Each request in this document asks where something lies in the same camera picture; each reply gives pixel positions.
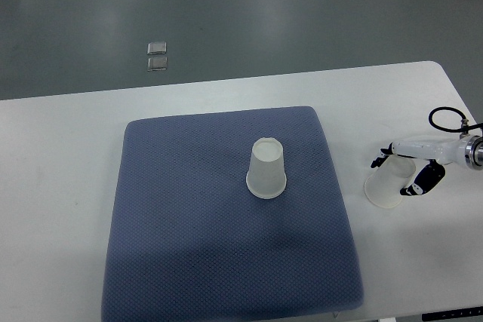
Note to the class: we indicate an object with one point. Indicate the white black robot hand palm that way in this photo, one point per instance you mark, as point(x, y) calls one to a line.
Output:
point(466, 152)

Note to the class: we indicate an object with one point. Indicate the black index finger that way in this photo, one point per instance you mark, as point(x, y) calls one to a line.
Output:
point(384, 153)

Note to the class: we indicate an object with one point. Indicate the black thumb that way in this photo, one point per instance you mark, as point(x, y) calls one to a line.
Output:
point(427, 179)

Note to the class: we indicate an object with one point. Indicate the white paper cup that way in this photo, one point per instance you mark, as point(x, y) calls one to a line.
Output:
point(266, 176)
point(383, 187)

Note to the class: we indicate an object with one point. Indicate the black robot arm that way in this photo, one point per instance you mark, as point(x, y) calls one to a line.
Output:
point(466, 152)

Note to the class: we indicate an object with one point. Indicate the white paper cup on mat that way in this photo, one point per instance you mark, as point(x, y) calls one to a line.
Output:
point(266, 176)

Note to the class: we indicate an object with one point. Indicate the black table edge panel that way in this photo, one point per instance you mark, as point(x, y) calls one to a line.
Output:
point(452, 314)

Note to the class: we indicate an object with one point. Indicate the blue textured fabric mat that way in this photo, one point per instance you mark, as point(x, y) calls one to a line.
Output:
point(189, 242)

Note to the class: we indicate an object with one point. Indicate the upper floor outlet plate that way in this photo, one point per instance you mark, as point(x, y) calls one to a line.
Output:
point(156, 47)

